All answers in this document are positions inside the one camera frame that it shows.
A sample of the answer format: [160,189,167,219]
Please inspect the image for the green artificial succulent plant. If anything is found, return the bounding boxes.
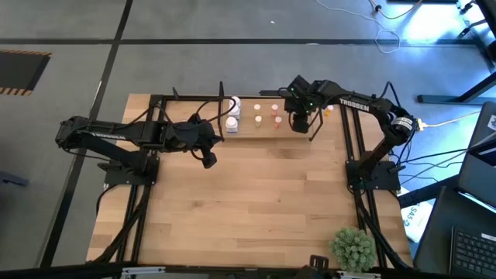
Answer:
[328,226,379,274]

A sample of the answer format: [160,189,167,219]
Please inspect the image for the cream power strip cable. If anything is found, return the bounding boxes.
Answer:
[424,111,481,129]

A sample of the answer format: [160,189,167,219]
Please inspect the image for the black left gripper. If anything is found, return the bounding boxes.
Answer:
[170,112,225,170]

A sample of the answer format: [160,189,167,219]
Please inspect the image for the wooden shelf with black frame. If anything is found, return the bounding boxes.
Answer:
[218,80,323,143]

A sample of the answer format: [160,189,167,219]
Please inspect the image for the black aluminium table frame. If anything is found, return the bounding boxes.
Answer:
[87,87,414,270]

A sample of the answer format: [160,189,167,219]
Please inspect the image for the black metal table leg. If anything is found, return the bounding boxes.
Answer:
[417,71,496,105]

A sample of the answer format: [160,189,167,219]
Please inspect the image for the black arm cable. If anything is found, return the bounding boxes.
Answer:
[153,96,234,131]
[377,80,406,119]

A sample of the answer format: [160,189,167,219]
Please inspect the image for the black cable bundle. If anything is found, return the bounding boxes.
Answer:
[95,184,150,264]
[356,193,408,269]

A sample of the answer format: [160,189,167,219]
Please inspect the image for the black laptop with keyboard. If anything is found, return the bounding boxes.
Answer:
[412,185,496,279]

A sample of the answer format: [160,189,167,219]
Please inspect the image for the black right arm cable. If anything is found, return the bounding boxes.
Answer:
[377,80,406,119]

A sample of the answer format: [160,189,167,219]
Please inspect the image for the white floor cable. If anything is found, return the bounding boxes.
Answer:
[315,0,402,55]

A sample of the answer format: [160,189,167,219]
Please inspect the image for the black metal stand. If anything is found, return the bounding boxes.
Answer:
[456,0,496,74]

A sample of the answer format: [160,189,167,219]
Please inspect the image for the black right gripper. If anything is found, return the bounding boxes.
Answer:
[284,75,330,135]

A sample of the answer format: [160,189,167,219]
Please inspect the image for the black flat bar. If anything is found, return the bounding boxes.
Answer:
[259,89,290,98]

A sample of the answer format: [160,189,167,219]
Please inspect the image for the black power cables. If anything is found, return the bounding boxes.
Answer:
[385,143,472,189]

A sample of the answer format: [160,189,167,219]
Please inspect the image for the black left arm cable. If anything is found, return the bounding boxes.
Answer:
[153,96,234,131]

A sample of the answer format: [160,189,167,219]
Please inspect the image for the silver metal bracket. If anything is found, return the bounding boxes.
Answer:
[121,266,167,277]
[336,270,381,279]

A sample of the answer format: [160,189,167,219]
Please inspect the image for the tan floor cable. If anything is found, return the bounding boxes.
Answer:
[367,0,424,20]

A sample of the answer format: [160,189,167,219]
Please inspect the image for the small black bracket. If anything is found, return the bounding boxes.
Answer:
[309,254,330,269]

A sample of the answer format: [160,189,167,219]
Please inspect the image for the black hazard-striped floor panel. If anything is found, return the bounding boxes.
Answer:
[0,49,53,97]

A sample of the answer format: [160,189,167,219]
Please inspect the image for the black camera mount beam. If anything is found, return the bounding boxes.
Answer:
[0,261,414,279]

